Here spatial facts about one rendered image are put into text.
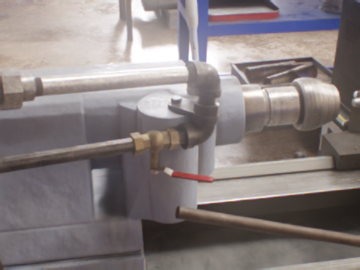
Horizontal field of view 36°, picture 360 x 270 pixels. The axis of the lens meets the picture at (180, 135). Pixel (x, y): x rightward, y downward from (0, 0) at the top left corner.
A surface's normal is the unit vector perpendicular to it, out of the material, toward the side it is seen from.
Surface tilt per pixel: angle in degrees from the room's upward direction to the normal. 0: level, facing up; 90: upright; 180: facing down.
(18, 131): 82
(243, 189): 0
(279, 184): 0
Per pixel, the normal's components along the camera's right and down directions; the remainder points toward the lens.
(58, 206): 0.15, 0.07
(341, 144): 0.00, -0.88
